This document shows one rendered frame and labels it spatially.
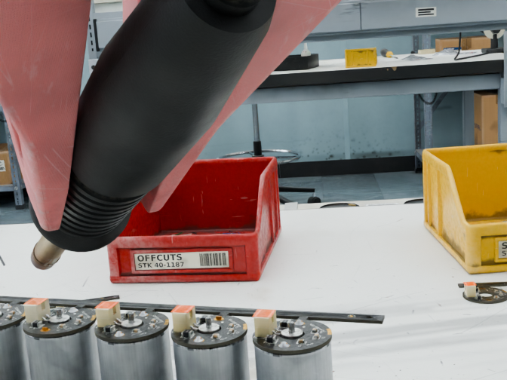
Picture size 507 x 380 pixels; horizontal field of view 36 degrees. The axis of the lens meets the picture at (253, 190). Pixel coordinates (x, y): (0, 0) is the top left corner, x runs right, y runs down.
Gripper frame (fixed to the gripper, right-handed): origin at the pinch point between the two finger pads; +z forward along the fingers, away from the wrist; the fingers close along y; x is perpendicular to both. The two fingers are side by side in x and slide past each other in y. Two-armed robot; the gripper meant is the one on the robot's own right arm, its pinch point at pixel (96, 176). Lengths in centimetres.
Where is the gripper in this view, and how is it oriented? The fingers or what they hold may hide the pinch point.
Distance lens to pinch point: 17.8
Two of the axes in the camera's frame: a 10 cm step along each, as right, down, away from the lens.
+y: -8.9, 1.6, -4.4
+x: 4.3, 6.1, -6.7
